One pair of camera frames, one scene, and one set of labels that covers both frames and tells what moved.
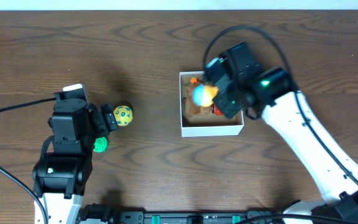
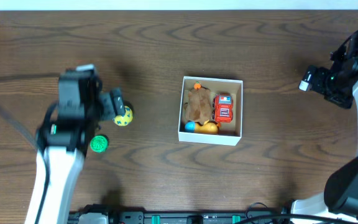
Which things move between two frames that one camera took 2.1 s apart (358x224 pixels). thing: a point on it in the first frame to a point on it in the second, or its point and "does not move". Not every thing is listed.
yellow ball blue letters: x=123 y=115 does not move
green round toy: x=100 y=144 does not move
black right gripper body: x=230 y=103 to x=333 y=86
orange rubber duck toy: x=203 y=94 to x=207 y=128
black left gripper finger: x=110 y=117 to x=119 y=106
